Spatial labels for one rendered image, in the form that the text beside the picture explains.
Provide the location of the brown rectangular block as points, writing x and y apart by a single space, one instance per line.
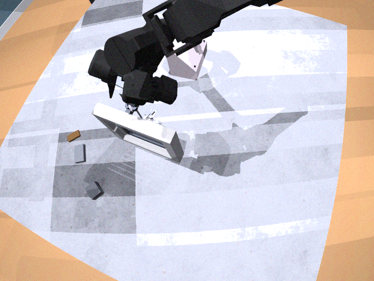
73 136

